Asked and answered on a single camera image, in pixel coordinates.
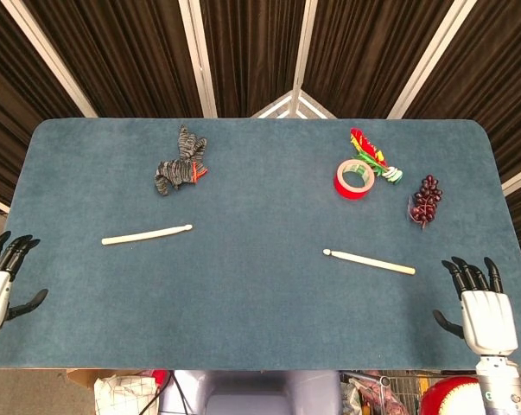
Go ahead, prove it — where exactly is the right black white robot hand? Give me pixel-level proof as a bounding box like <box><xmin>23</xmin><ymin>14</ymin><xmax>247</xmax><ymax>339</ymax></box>
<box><xmin>432</xmin><ymin>256</ymin><xmax>519</xmax><ymax>358</ymax></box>

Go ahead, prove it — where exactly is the pale wooden drumstick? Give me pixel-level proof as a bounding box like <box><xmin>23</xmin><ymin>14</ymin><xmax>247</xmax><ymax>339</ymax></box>
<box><xmin>322</xmin><ymin>248</ymin><xmax>416</xmax><ymax>277</ymax></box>
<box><xmin>101</xmin><ymin>223</ymin><xmax>194</xmax><ymax>246</ymax></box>

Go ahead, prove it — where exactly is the red white round ball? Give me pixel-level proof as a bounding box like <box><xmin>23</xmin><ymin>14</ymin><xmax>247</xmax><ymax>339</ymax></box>
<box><xmin>419</xmin><ymin>375</ymin><xmax>488</xmax><ymax>415</ymax></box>

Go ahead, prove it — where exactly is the brown cardboard box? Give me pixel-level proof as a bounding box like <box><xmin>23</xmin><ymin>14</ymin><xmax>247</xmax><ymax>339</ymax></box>
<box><xmin>67</xmin><ymin>368</ymin><xmax>110</xmax><ymax>393</ymax></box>

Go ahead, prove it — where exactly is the dark purple grape bunch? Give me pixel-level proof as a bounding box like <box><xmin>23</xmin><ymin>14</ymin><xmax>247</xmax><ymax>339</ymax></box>
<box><xmin>406</xmin><ymin>174</ymin><xmax>444</xmax><ymax>230</ymax></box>

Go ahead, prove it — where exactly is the white checked cloth bag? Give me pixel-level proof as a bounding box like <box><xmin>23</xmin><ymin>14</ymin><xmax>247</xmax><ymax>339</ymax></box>
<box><xmin>93</xmin><ymin>374</ymin><xmax>160</xmax><ymax>415</ymax></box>

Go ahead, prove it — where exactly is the red tape roll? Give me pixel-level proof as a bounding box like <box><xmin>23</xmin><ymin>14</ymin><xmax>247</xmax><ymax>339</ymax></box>
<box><xmin>333</xmin><ymin>158</ymin><xmax>376</xmax><ymax>201</ymax></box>

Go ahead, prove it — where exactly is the brown curtain screen panel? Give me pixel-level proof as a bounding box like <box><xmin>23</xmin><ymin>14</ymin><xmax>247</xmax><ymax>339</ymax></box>
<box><xmin>180</xmin><ymin>0</ymin><xmax>320</xmax><ymax>118</ymax></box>
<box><xmin>9</xmin><ymin>0</ymin><xmax>213</xmax><ymax>118</ymax></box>
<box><xmin>389</xmin><ymin>0</ymin><xmax>521</xmax><ymax>191</ymax></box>
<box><xmin>0</xmin><ymin>0</ymin><xmax>88</xmax><ymax>208</ymax></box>
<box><xmin>292</xmin><ymin>0</ymin><xmax>464</xmax><ymax>118</ymax></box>

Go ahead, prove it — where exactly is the colourful feather shuttlecock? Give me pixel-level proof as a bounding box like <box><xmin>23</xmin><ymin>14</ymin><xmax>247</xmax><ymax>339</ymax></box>
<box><xmin>349</xmin><ymin>127</ymin><xmax>404</xmax><ymax>186</ymax></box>

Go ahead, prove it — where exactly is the grey knit work glove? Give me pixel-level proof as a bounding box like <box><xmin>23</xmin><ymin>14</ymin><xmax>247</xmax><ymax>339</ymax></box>
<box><xmin>153</xmin><ymin>124</ymin><xmax>209</xmax><ymax>199</ymax></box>

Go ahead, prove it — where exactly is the blue felt table mat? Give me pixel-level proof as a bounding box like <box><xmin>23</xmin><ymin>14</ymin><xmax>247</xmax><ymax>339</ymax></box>
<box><xmin>0</xmin><ymin>117</ymin><xmax>521</xmax><ymax>372</ymax></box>

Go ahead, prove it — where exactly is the grey robot torso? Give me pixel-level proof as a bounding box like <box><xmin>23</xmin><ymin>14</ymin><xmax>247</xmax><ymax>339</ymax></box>
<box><xmin>162</xmin><ymin>369</ymin><xmax>343</xmax><ymax>415</ymax></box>

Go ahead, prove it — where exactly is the metal wire basket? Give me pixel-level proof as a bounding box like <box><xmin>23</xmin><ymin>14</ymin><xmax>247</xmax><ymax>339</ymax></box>
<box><xmin>341</xmin><ymin>369</ymin><xmax>477</xmax><ymax>415</ymax></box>

